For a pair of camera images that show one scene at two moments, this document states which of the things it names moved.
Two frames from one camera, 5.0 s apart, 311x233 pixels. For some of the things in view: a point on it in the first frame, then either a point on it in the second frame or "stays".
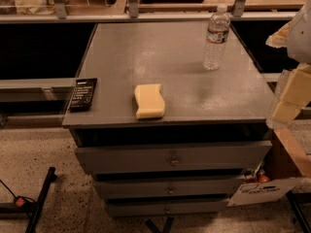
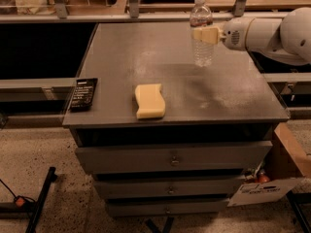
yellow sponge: x=150 y=100 stays
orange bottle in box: x=262 y=177 stays
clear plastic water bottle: x=217 y=36 to x=201 y=16
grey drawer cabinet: x=191 y=161 stays
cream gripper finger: x=296 y=95 to x=234 y=33
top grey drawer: x=174 y=157 stays
